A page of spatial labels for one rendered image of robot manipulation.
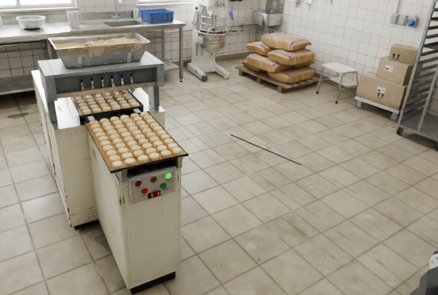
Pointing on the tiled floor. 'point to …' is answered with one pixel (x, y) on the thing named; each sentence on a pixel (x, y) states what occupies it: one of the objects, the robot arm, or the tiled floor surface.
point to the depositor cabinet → (76, 154)
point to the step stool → (340, 77)
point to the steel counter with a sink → (92, 24)
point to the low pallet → (276, 80)
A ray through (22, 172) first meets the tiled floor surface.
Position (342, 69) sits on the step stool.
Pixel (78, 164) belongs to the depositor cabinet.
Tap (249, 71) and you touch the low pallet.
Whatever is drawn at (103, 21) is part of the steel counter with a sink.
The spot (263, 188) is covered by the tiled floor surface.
